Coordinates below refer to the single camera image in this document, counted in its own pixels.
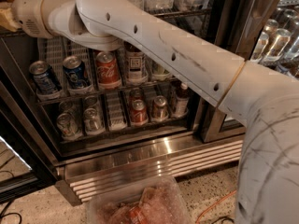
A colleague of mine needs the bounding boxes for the blue silver can far left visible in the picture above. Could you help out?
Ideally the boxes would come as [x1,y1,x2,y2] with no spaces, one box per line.
[29,61,62,95]

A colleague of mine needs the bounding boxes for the blue pepsi can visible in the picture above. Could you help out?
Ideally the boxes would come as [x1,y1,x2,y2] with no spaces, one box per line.
[63,55,91,90]

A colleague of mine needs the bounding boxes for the red cola can front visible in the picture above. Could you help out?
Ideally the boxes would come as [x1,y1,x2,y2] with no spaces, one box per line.
[95,51,121,85]

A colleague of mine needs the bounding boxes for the silver can bottom left front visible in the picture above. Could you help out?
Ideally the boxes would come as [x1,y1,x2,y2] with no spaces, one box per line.
[56,112,79,138]

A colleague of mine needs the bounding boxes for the stainless steel fridge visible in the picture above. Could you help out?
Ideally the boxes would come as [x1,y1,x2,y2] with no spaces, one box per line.
[0,0,299,207]

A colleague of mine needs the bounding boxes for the red can bottom rear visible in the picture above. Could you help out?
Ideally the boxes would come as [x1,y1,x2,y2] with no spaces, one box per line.
[129,88,144,103]

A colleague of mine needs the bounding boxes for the open fridge door left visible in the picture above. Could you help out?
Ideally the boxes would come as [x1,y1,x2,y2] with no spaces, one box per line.
[0,82,57,203]

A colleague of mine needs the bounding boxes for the green soda can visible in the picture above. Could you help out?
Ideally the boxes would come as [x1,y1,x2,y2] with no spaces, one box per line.
[152,63,168,75]

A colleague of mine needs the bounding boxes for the red can bottom front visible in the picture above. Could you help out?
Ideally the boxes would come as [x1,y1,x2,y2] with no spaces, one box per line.
[130,99,148,124]

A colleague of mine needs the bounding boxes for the red can in bin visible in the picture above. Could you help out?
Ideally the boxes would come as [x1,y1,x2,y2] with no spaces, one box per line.
[128,206,148,224]

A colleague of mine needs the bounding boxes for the glass fridge door right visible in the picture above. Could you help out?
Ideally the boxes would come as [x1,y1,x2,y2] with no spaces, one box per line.
[200,0,299,144]

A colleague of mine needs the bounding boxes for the brown tea bottle white cap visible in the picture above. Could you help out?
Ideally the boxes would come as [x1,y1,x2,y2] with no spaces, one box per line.
[124,42,146,79]

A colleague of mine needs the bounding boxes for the small brown bottle bottom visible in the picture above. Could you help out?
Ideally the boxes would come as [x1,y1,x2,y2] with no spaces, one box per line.
[172,83,190,117]

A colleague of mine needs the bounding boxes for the clear plastic bin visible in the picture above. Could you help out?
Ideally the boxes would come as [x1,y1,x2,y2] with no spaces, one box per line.
[87,175,192,224]

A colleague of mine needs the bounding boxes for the orange extension cable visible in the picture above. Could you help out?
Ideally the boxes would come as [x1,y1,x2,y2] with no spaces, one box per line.
[195,189,237,224]

